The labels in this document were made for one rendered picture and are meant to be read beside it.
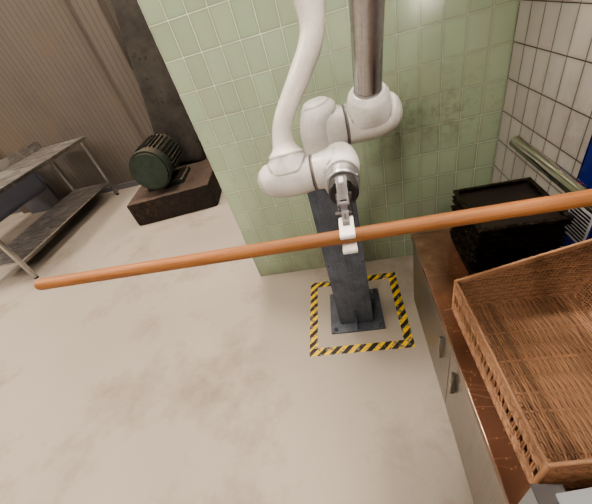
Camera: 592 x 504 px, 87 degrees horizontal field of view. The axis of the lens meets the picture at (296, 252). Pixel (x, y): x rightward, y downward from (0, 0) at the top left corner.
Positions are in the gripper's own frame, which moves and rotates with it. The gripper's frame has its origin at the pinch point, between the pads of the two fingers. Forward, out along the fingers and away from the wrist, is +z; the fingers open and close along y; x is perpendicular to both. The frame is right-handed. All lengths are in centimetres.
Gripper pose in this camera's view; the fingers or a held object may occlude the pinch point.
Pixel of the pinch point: (348, 234)
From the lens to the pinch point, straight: 64.8
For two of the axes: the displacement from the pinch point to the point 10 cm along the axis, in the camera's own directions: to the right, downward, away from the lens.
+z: -0.6, 6.5, -7.6
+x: -9.7, 1.5, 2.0
